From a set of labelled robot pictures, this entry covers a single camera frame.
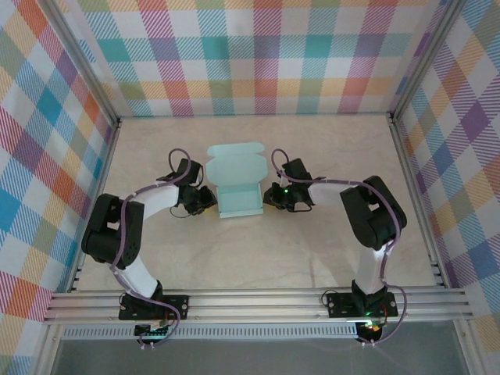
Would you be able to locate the light blue paper box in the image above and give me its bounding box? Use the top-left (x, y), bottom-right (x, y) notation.
top-left (205, 142), bottom-right (269, 220)

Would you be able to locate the small controller circuit board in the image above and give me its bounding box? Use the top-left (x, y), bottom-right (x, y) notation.
top-left (357, 319), bottom-right (388, 338)
top-left (134, 320), bottom-right (175, 339)

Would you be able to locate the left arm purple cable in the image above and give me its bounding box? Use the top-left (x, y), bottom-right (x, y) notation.
top-left (110, 148), bottom-right (193, 348)

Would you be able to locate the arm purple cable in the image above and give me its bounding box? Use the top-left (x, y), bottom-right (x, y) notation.
top-left (110, 148), bottom-right (193, 348)
top-left (271, 148), bottom-right (409, 347)

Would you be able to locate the aluminium table side rail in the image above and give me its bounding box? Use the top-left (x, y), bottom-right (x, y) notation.
top-left (66, 116), bottom-right (123, 294)
top-left (388, 112), bottom-right (462, 290)

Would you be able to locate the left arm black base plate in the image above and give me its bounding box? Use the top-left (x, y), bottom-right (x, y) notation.
top-left (119, 295), bottom-right (191, 321)

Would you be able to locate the long aluminium mounting rail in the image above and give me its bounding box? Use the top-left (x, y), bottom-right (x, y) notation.
top-left (41, 287), bottom-right (474, 326)

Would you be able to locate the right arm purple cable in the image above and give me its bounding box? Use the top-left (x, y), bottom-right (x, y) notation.
top-left (271, 148), bottom-right (409, 347)

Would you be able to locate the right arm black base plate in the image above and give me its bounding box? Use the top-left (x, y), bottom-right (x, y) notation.
top-left (326, 291), bottom-right (399, 318)

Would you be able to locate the grey slotted cable duct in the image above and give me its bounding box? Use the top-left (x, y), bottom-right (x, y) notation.
top-left (62, 326), bottom-right (360, 341)

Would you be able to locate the aluminium frame post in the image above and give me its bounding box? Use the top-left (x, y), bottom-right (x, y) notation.
top-left (37, 0), bottom-right (121, 128)
top-left (388, 0), bottom-right (470, 124)

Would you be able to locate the aluminium frame leg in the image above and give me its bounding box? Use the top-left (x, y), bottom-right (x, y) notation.
top-left (33, 323), bottom-right (66, 375)
top-left (452, 318), bottom-right (488, 375)

